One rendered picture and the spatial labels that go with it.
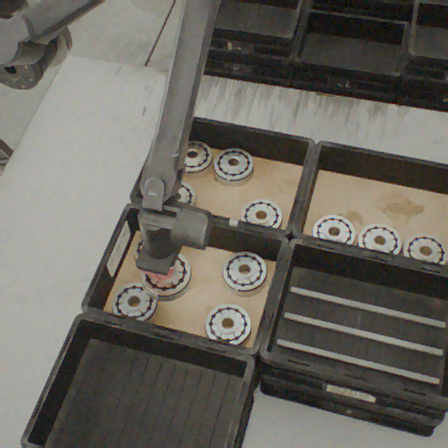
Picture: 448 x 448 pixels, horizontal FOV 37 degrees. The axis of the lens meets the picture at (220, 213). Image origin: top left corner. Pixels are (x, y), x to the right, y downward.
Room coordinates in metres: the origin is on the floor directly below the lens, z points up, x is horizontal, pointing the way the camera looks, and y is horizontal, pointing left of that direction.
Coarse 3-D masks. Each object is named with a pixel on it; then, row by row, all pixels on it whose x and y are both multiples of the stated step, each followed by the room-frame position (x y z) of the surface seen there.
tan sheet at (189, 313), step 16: (128, 256) 0.86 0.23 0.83; (192, 256) 0.85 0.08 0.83; (208, 256) 0.84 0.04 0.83; (224, 256) 0.84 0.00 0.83; (128, 272) 0.82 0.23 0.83; (192, 272) 0.80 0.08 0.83; (208, 272) 0.80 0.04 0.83; (240, 272) 0.79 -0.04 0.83; (272, 272) 0.79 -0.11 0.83; (112, 288) 0.78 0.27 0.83; (192, 288) 0.76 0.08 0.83; (208, 288) 0.76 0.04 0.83; (224, 288) 0.75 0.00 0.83; (160, 304) 0.73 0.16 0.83; (176, 304) 0.72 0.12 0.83; (192, 304) 0.72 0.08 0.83; (208, 304) 0.72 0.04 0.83; (240, 304) 0.71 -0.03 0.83; (256, 304) 0.71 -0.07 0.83; (160, 320) 0.69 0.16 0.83; (176, 320) 0.68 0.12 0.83; (192, 320) 0.68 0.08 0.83; (256, 320) 0.67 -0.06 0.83
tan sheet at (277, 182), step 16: (256, 160) 1.13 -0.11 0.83; (208, 176) 1.09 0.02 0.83; (256, 176) 1.08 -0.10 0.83; (272, 176) 1.07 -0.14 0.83; (288, 176) 1.07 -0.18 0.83; (208, 192) 1.04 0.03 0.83; (224, 192) 1.03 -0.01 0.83; (240, 192) 1.03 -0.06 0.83; (256, 192) 1.02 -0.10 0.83; (272, 192) 1.02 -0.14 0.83; (288, 192) 1.02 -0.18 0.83; (208, 208) 0.99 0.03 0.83; (224, 208) 0.98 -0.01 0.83; (240, 208) 0.98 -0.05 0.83; (288, 208) 0.97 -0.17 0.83
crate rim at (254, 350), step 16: (128, 208) 0.93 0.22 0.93; (224, 224) 0.87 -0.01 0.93; (112, 240) 0.85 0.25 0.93; (96, 272) 0.77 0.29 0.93; (272, 288) 0.69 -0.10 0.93; (128, 320) 0.64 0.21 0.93; (144, 320) 0.64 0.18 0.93; (192, 336) 0.59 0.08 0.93; (256, 336) 0.58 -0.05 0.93; (256, 352) 0.55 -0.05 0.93
